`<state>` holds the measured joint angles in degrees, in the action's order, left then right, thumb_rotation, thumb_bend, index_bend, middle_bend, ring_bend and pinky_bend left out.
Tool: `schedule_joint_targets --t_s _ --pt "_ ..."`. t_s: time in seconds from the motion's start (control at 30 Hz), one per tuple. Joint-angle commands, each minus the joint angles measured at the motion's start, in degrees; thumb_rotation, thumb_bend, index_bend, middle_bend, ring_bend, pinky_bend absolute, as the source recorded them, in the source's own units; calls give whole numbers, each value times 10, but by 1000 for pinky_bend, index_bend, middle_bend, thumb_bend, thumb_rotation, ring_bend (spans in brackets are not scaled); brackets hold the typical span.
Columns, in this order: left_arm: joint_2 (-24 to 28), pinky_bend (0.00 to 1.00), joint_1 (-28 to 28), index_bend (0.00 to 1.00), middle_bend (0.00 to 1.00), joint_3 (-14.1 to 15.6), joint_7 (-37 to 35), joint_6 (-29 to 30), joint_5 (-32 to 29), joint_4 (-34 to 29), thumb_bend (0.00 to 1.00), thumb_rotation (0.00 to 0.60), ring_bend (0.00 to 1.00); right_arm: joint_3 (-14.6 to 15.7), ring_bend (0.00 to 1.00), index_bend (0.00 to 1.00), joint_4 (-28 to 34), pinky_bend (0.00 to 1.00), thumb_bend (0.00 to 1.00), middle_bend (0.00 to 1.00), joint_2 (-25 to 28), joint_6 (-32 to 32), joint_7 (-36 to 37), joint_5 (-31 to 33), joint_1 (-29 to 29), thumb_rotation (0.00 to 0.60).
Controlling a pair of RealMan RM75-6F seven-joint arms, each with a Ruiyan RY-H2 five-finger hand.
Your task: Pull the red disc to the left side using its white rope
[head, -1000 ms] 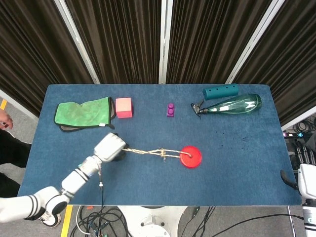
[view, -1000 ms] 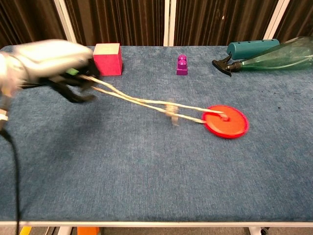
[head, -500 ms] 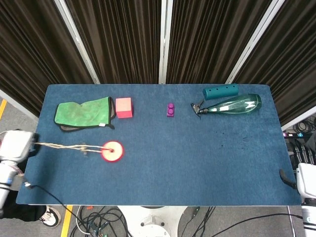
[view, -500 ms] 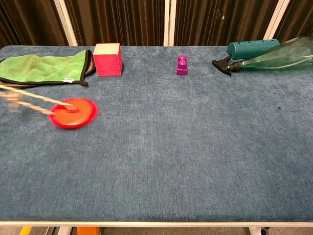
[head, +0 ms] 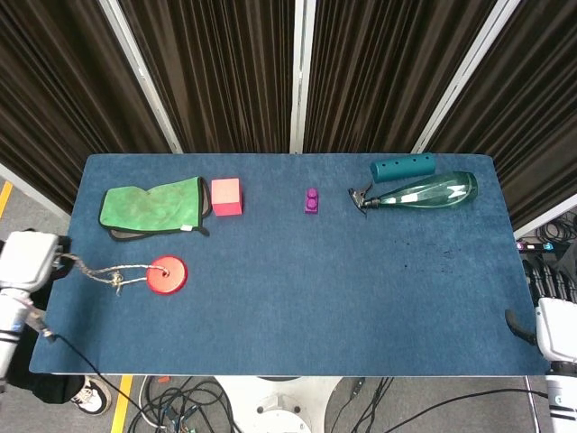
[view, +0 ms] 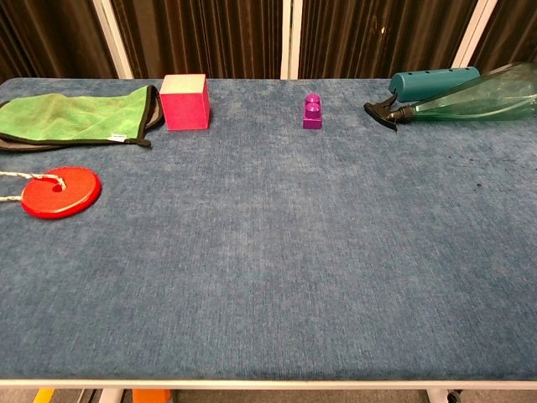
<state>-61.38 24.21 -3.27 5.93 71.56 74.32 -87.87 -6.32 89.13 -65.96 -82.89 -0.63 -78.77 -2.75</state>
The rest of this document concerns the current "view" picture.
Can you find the yellow object under table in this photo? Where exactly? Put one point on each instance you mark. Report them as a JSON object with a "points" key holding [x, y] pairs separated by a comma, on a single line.
{"points": [[43, 396]]}

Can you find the dark brown curtain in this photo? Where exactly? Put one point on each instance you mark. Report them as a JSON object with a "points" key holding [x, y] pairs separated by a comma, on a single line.
{"points": [[210, 38]]}

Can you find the green spray bottle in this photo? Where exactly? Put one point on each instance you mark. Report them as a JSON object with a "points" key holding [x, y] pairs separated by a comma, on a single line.
{"points": [[470, 101]]}

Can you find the teal half-cylinder holder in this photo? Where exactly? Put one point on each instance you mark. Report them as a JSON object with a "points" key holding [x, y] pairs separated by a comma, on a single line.
{"points": [[428, 82]]}

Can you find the red wooden disc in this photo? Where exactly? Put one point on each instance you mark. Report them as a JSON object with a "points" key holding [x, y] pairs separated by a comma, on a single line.
{"points": [[63, 195]]}

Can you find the white frame post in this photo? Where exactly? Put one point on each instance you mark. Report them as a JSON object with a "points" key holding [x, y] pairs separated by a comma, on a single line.
{"points": [[112, 38], [291, 40], [473, 33]]}

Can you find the purple toy building block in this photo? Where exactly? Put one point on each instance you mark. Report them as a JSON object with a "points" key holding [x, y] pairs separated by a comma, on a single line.
{"points": [[312, 115]]}

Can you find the green microfiber cloth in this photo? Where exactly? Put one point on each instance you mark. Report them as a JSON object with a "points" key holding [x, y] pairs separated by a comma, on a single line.
{"points": [[71, 115]]}

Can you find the orange object under table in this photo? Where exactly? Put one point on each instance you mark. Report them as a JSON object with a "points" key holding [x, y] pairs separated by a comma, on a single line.
{"points": [[152, 395]]}

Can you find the pink cube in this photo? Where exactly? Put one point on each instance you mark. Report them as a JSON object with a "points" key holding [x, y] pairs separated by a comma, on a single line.
{"points": [[184, 110]]}

